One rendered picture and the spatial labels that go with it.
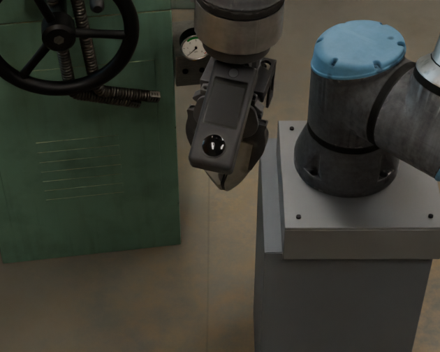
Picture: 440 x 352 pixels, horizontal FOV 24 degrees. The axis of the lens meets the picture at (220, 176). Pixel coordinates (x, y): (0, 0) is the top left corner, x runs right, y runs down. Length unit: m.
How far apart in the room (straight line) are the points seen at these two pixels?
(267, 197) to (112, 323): 0.66
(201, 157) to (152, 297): 1.44
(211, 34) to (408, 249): 0.87
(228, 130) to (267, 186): 0.89
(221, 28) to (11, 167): 1.36
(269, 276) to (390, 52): 0.47
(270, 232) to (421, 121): 0.39
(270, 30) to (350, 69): 0.62
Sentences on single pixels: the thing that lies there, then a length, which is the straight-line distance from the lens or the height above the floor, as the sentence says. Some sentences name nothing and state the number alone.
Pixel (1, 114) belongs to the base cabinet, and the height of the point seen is 0.48.
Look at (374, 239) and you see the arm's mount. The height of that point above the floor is 0.60.
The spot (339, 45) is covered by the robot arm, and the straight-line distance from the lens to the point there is 1.67.
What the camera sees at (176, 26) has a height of 0.62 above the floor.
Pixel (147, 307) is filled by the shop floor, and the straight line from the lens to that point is 2.42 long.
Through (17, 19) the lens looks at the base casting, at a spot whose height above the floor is 0.72.
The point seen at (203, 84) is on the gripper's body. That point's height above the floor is 1.22.
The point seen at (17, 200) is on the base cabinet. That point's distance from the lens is 2.39.
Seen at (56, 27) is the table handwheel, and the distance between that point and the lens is 1.83.
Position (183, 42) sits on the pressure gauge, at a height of 0.68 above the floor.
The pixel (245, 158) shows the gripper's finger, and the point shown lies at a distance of 1.13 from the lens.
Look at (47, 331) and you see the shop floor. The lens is 2.41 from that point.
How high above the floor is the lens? 1.91
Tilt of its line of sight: 45 degrees down
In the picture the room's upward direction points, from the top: straight up
